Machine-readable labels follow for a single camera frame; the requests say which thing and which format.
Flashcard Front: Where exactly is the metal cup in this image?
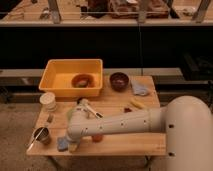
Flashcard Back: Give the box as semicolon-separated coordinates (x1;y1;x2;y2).
34;127;51;145

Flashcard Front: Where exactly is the yellow banana toy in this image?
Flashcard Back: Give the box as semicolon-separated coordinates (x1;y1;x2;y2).
130;99;146;109

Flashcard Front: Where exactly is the brown grape bunch toy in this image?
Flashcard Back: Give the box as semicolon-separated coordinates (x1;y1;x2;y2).
124;107;132;113

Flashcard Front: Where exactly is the light blue cloth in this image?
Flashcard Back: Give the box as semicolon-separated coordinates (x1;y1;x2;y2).
131;80;149;96

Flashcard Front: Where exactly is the red bowl in tray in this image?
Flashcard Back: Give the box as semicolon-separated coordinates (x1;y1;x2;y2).
71;74;94;88

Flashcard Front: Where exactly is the green round toy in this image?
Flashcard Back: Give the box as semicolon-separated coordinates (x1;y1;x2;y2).
66;109;73;121

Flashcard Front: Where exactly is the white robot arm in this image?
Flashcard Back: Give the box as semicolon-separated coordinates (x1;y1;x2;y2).
66;96;213;171

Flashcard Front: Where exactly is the blue sponge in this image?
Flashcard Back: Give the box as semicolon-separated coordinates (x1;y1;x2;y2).
57;137;68;152

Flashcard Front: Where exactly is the stack of white cups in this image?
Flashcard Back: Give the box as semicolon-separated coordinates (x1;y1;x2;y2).
39;92;56;111

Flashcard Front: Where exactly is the orange round toy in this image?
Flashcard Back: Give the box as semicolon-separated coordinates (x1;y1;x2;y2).
92;134;103;143

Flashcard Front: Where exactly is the utensil in metal cup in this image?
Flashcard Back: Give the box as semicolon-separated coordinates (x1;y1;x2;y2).
27;127;44;151

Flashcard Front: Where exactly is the dark red bowl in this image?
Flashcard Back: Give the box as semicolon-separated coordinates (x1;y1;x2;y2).
109;72;129;91

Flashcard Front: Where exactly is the wooden table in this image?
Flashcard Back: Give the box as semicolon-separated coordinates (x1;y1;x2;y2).
26;76;166;156

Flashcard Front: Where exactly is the yellow plastic tray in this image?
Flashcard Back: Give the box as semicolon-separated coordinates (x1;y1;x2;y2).
39;59;103;98

